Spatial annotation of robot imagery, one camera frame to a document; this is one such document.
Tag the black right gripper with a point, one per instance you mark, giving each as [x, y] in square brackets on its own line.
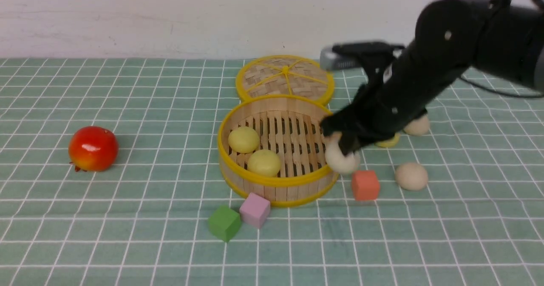
[395, 95]

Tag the red pomegranate toy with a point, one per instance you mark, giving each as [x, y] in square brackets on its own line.
[93, 149]

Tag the bamboo steamer tray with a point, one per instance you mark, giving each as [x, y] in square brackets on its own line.
[288, 126]

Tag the yellow bun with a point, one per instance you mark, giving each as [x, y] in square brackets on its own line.
[389, 143]
[244, 140]
[264, 162]

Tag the woven bamboo steamer lid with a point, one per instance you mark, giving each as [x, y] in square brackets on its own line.
[287, 75]

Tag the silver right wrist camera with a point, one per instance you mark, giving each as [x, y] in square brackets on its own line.
[368, 55]

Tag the green checkered tablecloth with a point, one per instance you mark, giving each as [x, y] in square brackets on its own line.
[143, 221]

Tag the green cube block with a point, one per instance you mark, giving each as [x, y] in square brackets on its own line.
[224, 223]

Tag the pink cube block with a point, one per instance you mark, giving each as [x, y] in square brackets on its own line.
[255, 210]

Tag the white bun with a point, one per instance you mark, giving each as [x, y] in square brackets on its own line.
[418, 127]
[336, 160]
[411, 176]

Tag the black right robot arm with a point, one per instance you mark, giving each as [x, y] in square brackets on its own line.
[450, 37]

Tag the orange cube block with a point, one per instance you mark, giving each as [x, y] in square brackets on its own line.
[365, 185]

